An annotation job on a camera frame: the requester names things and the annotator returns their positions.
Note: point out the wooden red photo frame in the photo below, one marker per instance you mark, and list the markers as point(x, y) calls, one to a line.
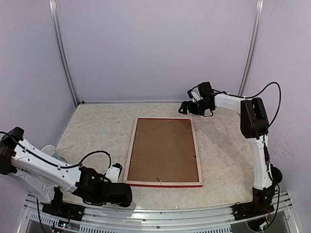
point(198, 155)

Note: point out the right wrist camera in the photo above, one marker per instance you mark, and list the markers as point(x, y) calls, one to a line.
point(193, 96)

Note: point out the aluminium post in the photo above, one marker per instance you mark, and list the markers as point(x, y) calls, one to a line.
point(252, 47)
point(62, 53)

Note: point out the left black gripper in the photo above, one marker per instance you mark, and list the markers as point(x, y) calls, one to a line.
point(123, 204)

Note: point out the left aluminium post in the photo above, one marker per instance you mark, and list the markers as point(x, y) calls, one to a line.
point(62, 53)

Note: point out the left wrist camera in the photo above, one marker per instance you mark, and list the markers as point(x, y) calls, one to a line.
point(113, 173)

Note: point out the aluminium front rail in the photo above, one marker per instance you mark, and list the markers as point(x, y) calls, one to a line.
point(106, 219)

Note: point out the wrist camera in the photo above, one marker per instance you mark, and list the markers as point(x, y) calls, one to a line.
point(193, 96)
point(113, 173)

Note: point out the right aluminium post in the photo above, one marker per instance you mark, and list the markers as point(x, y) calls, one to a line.
point(252, 47)

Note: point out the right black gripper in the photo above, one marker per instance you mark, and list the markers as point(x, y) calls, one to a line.
point(192, 109)

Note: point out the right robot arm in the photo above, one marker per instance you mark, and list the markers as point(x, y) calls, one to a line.
point(254, 126)

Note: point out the brown backing board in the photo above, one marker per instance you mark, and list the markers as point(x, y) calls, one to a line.
point(162, 150)

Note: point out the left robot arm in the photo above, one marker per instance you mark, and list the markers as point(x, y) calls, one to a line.
point(45, 176)

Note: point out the light blue cup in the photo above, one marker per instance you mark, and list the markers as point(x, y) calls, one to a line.
point(51, 151)

